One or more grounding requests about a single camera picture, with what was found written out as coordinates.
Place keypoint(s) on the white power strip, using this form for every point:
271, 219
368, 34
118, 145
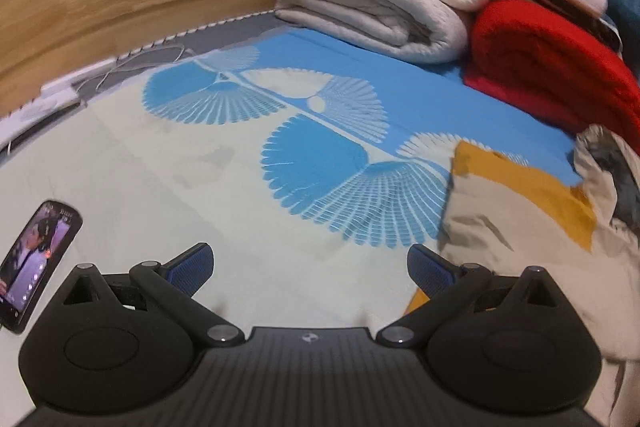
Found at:
60, 89

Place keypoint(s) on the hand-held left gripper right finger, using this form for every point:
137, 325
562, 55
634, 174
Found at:
427, 269

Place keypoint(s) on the red folded blanket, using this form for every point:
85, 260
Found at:
550, 62

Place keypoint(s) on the grey mattress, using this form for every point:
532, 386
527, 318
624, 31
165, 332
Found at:
240, 27

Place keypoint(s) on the beige and yellow hooded jacket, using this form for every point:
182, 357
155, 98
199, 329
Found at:
500, 217

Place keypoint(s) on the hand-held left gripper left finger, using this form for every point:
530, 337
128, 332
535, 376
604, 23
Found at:
192, 267

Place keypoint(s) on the black smartphone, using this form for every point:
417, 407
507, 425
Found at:
35, 257

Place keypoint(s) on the grey-white folded quilt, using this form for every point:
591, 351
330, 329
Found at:
375, 17

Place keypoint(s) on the blue patterned bed sheet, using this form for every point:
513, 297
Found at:
200, 187

